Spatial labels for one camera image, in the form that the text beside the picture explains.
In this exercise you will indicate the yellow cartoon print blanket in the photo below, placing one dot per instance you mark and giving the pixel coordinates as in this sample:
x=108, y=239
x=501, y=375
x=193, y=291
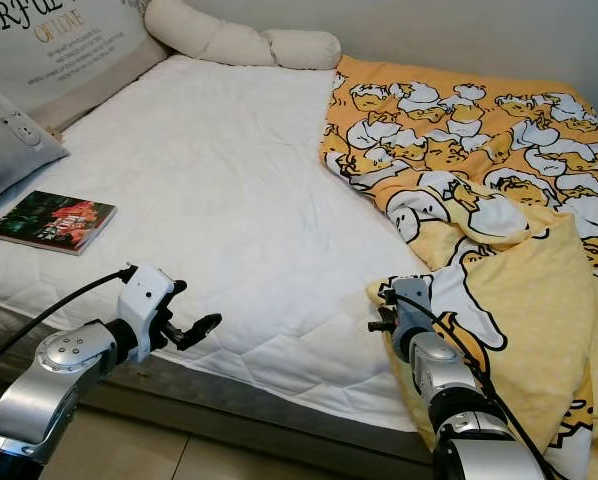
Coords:
x=529, y=290

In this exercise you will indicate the beige bolster cushion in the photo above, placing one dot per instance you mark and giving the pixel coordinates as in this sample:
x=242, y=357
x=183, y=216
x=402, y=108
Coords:
x=219, y=38

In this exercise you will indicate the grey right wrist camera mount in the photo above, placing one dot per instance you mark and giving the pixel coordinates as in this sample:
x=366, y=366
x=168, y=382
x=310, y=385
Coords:
x=411, y=305

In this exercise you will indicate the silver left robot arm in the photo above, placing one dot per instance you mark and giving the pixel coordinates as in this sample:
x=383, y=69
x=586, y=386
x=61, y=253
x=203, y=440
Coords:
x=49, y=385

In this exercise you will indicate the grey bed base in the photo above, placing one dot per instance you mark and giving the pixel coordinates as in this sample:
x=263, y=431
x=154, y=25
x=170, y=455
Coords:
x=259, y=415

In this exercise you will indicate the grey pillow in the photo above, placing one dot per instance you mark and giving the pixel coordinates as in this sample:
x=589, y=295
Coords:
x=14, y=145

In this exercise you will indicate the dark red cover book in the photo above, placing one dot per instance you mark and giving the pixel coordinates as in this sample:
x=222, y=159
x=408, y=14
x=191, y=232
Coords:
x=54, y=221

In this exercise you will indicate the white quilted mattress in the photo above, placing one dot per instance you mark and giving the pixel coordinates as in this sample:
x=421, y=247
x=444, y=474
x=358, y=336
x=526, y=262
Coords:
x=239, y=170

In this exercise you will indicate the printed text headboard cushion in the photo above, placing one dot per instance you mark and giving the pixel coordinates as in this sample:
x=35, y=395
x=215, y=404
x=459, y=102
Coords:
x=79, y=50

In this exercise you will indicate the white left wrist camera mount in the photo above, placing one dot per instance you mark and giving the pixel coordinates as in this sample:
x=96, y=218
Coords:
x=145, y=295

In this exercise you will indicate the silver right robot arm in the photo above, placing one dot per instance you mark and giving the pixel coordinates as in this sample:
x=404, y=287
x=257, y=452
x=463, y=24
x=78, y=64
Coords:
x=469, y=420

